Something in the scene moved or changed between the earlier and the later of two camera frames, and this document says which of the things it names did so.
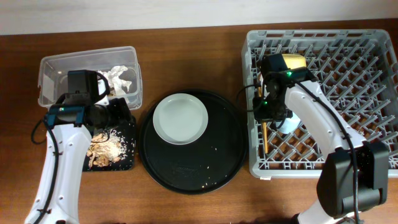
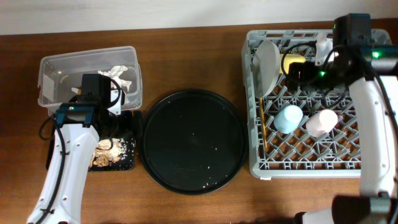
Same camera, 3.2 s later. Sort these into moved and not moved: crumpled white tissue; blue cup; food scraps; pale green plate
Moved: pale green plate
Not moved: blue cup; food scraps; crumpled white tissue
